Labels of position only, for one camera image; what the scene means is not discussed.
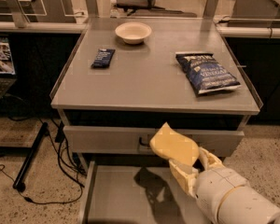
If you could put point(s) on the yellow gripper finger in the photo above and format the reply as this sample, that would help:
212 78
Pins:
185 176
209 160

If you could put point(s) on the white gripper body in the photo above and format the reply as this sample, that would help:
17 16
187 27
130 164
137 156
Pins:
218 186

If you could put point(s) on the yellow sponge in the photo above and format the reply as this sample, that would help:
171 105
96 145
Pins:
171 145

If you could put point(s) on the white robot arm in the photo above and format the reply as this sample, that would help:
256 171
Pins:
244 206

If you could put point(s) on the open middle drawer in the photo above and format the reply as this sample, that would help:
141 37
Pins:
135 193

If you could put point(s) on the grey metal drawer cabinet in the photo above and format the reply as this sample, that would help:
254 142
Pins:
144 86

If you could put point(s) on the blue chip bag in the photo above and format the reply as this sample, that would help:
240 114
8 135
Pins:
205 73

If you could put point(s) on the small dark blue snack packet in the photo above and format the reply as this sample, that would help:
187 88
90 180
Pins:
103 58

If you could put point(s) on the white bowl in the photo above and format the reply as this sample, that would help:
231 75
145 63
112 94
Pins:
133 33

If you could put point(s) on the black desk foot bar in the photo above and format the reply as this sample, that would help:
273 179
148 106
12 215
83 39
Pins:
19 180

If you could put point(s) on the black office chair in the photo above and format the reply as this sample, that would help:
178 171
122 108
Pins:
149 8

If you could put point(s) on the laptop computer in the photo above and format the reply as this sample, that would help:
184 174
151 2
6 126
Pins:
7 68

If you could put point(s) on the upper drawer with handle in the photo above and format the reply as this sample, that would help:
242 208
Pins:
123 140

